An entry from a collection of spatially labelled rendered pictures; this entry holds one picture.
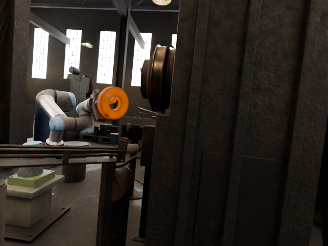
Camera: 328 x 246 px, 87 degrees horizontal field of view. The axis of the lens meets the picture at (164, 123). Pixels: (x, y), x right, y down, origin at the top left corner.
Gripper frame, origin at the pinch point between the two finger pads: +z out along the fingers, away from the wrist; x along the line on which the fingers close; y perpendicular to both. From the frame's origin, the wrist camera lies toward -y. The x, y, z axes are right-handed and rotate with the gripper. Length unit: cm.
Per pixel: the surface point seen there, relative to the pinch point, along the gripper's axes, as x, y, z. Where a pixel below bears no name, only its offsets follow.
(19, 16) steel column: 7, 212, -274
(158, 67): 27.9, 21.8, 6.1
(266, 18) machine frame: 34, 23, 62
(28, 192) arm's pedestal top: -19, -46, -72
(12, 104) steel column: 4, 69, -310
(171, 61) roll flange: 35.2, 26.0, 10.4
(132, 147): 12.8, -23.6, -4.8
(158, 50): 31.7, 34.9, 4.2
